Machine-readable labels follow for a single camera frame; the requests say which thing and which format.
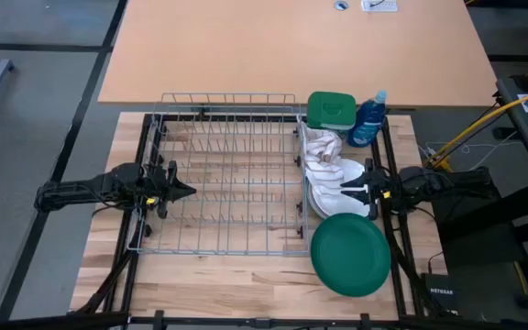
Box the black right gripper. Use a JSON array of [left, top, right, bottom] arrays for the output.
[[340, 158, 402, 221]]

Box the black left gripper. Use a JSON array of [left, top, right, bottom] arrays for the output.
[[142, 159, 197, 220]]

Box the deep white plate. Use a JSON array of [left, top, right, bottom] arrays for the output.
[[307, 158, 373, 220]]

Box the white striped dish towel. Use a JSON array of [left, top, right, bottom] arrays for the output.
[[298, 119, 347, 216]]

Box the dark green plate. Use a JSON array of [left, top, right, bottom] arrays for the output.
[[310, 212, 392, 299]]

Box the blue dish soap bottle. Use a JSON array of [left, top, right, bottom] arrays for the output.
[[346, 90, 388, 149]]

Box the green lidded container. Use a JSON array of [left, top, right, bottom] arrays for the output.
[[306, 91, 358, 132]]

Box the light orange desk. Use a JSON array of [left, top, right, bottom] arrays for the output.
[[97, 0, 498, 107]]

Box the black desk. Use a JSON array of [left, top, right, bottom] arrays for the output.
[[431, 59, 528, 308]]

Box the white desk power outlet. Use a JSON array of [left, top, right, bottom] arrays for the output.
[[360, 0, 399, 13]]

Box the grey wire dish rack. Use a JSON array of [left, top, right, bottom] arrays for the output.
[[126, 92, 311, 257]]

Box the black metal table frame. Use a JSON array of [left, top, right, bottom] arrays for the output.
[[69, 112, 453, 330]]

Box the black Netgear network switch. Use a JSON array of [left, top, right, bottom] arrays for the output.
[[420, 272, 460, 314]]

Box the yellow cable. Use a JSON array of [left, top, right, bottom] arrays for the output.
[[428, 83, 528, 169]]

